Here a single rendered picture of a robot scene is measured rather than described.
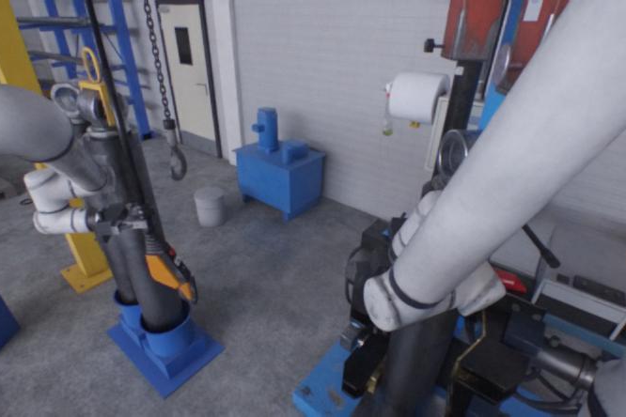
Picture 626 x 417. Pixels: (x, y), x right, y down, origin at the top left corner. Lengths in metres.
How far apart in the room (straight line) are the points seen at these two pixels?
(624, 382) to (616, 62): 0.34
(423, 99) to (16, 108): 1.60
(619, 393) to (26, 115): 0.89
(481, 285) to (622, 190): 2.55
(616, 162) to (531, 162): 2.72
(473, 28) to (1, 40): 2.46
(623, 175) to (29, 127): 3.09
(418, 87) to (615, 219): 1.90
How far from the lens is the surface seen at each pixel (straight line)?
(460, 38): 1.06
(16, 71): 2.74
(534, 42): 0.74
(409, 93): 1.87
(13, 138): 0.72
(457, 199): 0.37
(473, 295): 0.61
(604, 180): 3.08
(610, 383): 0.53
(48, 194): 1.28
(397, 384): 1.52
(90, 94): 1.57
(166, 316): 2.07
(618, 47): 0.29
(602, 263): 1.53
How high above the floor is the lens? 1.90
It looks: 30 degrees down
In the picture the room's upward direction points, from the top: 1 degrees clockwise
